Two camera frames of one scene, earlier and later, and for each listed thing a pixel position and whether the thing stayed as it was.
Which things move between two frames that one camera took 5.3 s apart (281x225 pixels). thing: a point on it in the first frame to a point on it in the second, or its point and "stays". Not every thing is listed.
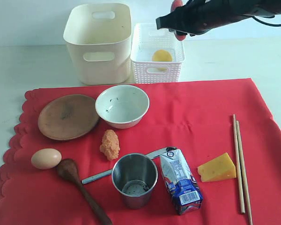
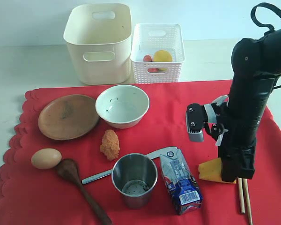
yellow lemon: x=161 y=55 stays
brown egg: x=46 y=158 stays
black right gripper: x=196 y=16 to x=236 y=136
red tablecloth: x=199 y=153 stays
